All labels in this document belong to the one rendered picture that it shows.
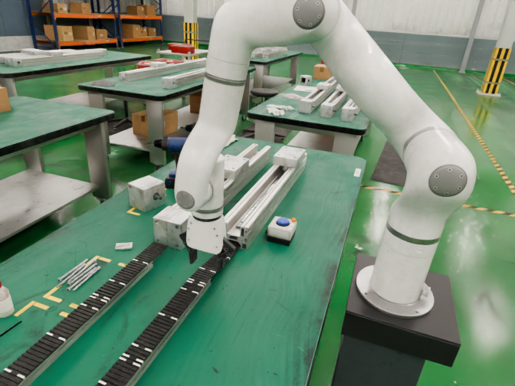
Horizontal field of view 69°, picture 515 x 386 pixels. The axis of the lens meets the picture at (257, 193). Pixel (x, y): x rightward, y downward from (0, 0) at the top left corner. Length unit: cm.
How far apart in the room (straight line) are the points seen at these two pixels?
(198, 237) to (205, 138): 29
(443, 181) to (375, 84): 22
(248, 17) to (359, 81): 24
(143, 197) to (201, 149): 64
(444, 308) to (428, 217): 28
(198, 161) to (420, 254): 53
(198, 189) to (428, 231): 50
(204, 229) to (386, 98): 53
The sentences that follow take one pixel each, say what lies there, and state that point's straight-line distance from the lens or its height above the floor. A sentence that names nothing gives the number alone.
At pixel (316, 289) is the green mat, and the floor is 78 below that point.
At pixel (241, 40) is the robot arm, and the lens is 79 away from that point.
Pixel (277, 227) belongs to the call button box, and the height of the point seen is 84.
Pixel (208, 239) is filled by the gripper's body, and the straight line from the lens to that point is 98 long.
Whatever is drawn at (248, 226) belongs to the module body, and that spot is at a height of 86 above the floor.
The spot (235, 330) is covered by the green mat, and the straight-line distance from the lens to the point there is 97.
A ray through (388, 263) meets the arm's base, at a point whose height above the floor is 97.
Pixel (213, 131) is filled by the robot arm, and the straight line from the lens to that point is 83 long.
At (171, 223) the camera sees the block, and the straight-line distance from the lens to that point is 119.
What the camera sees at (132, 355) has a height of 81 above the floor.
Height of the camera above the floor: 148
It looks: 26 degrees down
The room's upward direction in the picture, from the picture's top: 4 degrees clockwise
